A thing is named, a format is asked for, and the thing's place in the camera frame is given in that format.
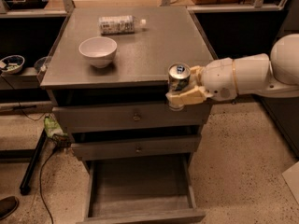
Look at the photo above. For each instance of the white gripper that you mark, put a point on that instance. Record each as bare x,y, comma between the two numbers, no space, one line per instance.
218,77

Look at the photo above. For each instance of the silver blue redbull can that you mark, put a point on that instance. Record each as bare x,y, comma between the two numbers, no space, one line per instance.
178,77

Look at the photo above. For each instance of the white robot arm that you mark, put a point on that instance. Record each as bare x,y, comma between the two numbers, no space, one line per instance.
274,75

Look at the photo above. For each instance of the grey top drawer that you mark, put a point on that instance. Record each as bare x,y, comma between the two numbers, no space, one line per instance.
97,118

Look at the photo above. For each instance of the grey drawer cabinet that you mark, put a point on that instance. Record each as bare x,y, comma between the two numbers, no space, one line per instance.
138,73

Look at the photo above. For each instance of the grey middle drawer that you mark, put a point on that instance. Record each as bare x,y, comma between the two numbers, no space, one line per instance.
136,147

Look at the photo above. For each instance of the grey open bottom drawer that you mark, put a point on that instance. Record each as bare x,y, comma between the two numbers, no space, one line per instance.
143,190

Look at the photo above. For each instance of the plastic water bottle lying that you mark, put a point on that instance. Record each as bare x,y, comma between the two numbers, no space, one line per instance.
118,25

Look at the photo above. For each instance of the white ceramic bowl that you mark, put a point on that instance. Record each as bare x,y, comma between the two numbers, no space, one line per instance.
98,51

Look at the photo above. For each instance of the green snack bag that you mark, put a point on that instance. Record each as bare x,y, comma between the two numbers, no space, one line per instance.
53,129

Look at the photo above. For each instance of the small clear cup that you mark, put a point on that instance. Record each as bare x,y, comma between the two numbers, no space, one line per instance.
42,64

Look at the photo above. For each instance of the blue patterned bowl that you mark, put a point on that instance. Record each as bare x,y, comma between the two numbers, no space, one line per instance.
12,64

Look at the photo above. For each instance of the black metal table leg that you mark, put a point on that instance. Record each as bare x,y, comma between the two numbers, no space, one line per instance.
25,184

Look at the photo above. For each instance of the dark shoe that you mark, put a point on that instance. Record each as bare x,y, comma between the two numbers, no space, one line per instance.
7,206

